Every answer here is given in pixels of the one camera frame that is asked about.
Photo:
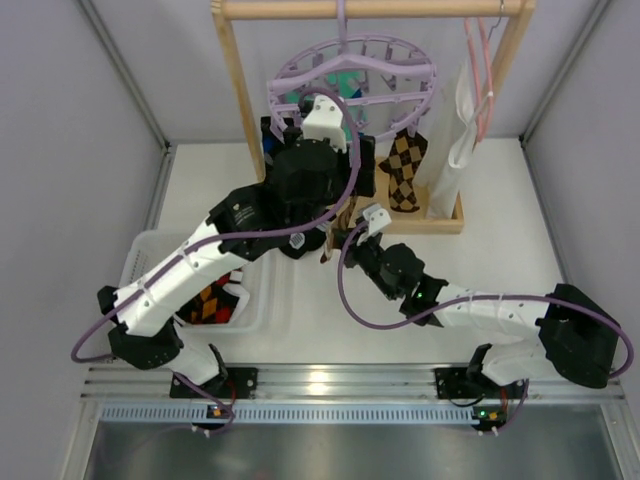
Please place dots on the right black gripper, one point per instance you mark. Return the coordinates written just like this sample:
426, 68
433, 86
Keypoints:
351, 248

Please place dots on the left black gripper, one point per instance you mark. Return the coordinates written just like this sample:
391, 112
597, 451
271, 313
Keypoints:
273, 132

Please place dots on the brown tan striped sock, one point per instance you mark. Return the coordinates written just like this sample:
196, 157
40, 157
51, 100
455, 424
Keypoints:
338, 229

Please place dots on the brown tan argyle sock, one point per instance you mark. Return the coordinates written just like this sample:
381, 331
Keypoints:
401, 165

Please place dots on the purple round clip hanger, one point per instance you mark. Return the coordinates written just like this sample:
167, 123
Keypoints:
386, 82

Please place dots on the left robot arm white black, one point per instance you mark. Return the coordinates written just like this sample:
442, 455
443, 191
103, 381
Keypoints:
248, 224

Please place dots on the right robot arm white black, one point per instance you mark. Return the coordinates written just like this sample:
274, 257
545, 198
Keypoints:
563, 332

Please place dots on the pink clothes hanger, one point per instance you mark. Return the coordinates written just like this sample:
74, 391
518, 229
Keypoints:
484, 89

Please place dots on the black blue sock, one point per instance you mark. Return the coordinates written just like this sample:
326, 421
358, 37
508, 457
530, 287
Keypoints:
271, 145

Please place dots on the mint green sock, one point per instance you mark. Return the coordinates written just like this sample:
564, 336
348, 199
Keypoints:
348, 86

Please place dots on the white plastic basket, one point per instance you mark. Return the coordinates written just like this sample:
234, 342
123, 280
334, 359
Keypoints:
161, 275

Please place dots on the white hanging cloth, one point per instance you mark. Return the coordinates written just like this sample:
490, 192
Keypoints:
452, 139

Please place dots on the black red yellow argyle sock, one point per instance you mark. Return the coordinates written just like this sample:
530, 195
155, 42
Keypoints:
220, 303

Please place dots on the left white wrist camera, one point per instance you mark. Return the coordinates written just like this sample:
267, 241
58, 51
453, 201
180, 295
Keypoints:
325, 122

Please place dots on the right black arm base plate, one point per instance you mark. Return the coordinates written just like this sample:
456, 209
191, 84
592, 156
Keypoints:
455, 383

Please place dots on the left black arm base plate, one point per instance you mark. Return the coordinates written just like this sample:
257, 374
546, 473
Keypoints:
240, 383

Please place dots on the aluminium rail frame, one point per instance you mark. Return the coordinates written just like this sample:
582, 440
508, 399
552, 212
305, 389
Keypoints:
290, 394

